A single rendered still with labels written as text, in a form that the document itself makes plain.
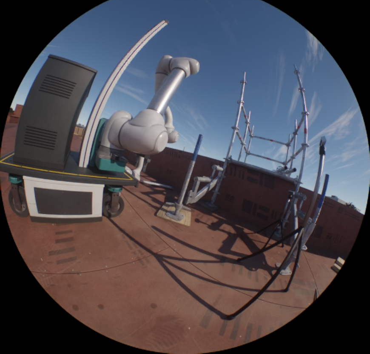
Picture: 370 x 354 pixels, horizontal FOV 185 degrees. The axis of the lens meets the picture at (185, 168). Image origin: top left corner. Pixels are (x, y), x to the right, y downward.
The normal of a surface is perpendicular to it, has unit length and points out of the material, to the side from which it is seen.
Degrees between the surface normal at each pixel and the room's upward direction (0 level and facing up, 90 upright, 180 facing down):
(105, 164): 90
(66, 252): 0
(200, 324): 0
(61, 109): 90
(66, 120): 90
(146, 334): 0
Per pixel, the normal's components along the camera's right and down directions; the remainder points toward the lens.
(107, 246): 0.30, -0.95
